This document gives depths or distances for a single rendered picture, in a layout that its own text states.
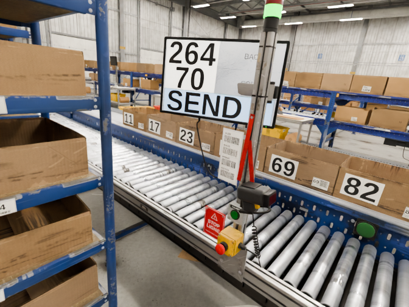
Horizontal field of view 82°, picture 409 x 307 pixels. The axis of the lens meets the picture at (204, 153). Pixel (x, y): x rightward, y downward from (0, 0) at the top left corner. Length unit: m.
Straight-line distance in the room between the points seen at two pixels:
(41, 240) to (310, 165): 1.19
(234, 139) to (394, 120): 4.88
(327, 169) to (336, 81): 4.68
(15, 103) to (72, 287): 0.53
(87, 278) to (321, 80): 5.76
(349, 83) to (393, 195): 4.70
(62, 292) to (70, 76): 0.58
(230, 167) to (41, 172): 0.56
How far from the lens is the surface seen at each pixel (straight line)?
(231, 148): 0.85
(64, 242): 0.75
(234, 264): 1.03
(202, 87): 0.96
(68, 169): 0.67
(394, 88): 5.82
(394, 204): 1.37
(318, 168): 1.38
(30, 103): 0.58
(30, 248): 0.72
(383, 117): 5.59
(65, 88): 0.62
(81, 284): 0.87
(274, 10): 0.80
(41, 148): 0.64
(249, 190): 0.78
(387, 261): 1.32
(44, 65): 0.61
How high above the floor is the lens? 1.41
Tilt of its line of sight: 18 degrees down
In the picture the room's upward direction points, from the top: 5 degrees clockwise
